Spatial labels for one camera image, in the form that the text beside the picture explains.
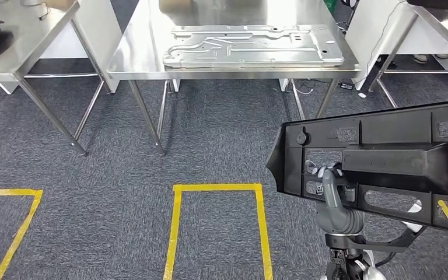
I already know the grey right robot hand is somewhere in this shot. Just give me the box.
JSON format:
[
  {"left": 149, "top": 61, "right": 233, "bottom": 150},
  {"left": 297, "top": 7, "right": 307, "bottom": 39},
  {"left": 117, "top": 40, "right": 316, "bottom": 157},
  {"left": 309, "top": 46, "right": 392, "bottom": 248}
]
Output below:
[{"left": 304, "top": 160, "right": 365, "bottom": 236}]

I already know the black licence plate bracket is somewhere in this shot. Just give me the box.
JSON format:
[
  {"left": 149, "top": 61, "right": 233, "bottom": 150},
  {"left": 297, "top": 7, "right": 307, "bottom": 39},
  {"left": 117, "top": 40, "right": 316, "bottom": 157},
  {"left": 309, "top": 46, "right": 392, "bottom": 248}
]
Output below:
[{"left": 266, "top": 98, "right": 448, "bottom": 237}]

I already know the stainless steel workbench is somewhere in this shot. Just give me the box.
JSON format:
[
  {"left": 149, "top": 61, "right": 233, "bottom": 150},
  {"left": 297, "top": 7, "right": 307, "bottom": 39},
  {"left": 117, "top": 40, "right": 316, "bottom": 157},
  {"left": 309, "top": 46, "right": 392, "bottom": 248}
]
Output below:
[{"left": 107, "top": 0, "right": 363, "bottom": 158}]

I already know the yellow floor tape marking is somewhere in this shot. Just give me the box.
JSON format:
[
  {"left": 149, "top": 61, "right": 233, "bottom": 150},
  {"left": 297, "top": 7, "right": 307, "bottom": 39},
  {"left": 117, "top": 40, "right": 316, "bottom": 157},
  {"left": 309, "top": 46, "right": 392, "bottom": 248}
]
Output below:
[{"left": 163, "top": 183, "right": 275, "bottom": 280}]

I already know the embossed sheet metal panel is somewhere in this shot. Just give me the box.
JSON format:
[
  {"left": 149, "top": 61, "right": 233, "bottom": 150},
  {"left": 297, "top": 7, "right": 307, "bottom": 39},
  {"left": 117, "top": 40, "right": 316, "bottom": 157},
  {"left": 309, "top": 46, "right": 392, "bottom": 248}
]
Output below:
[{"left": 162, "top": 23, "right": 346, "bottom": 70}]

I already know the green plastic crate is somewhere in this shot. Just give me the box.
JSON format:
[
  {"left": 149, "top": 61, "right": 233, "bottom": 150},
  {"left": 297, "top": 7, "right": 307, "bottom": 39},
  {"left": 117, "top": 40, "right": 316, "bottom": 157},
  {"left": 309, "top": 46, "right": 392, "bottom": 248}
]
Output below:
[{"left": 323, "top": 0, "right": 338, "bottom": 17}]

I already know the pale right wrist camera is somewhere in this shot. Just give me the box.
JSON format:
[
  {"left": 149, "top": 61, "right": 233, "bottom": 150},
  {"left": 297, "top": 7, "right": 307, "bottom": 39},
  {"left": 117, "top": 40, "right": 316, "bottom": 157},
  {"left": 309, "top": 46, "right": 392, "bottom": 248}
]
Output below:
[{"left": 402, "top": 199, "right": 423, "bottom": 233}]

